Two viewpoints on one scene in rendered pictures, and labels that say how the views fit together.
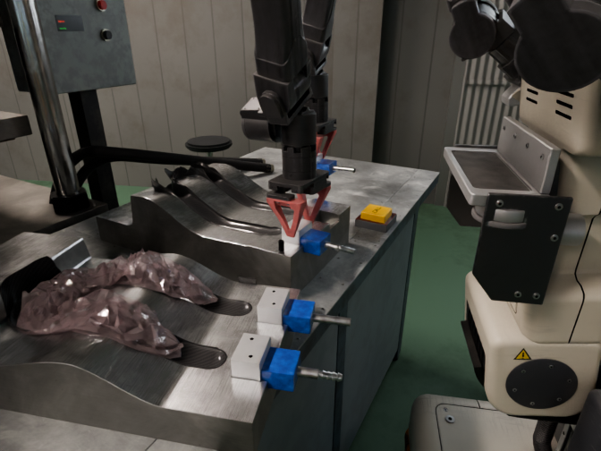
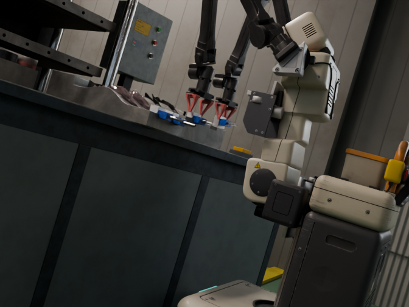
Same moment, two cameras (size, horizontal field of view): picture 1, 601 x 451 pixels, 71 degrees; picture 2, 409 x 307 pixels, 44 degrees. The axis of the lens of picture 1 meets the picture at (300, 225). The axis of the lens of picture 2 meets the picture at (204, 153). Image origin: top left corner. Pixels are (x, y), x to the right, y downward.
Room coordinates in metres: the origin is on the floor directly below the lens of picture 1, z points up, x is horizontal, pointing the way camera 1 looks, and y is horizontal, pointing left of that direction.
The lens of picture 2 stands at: (-1.37, -0.63, 0.76)
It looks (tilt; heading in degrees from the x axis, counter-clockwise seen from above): 0 degrees down; 15
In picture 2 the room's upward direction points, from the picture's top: 17 degrees clockwise
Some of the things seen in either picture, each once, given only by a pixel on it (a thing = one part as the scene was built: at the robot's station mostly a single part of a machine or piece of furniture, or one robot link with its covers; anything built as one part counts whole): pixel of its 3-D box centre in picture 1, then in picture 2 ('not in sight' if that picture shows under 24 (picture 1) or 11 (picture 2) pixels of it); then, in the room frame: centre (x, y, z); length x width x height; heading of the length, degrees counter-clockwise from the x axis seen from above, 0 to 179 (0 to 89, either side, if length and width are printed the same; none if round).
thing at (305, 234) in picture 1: (320, 242); (200, 120); (0.67, -0.04, 0.89); 0.13 x 0.05 x 0.05; 61
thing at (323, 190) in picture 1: (306, 201); (201, 105); (0.70, -0.01, 0.96); 0.07 x 0.07 x 0.09; 60
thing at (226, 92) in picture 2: (316, 113); (228, 96); (1.00, -0.04, 1.06); 0.10 x 0.07 x 0.07; 151
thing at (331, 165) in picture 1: (329, 167); (226, 123); (0.98, -0.07, 0.93); 0.13 x 0.05 x 0.05; 61
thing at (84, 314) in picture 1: (113, 292); (121, 93); (0.50, 0.27, 0.90); 0.26 x 0.18 x 0.08; 79
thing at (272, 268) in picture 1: (221, 213); (167, 119); (0.85, 0.17, 0.87); 0.50 x 0.26 x 0.14; 61
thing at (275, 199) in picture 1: (293, 208); (195, 102); (0.66, 0.01, 0.96); 0.07 x 0.07 x 0.09; 60
